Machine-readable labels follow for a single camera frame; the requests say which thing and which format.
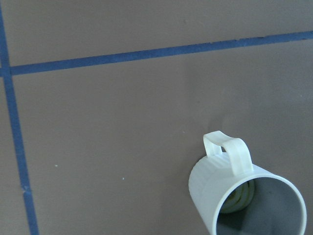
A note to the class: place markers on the white ribbed mug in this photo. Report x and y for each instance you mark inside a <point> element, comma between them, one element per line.
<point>277,207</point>

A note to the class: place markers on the lemon slice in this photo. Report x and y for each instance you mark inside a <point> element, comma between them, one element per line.
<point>239,198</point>

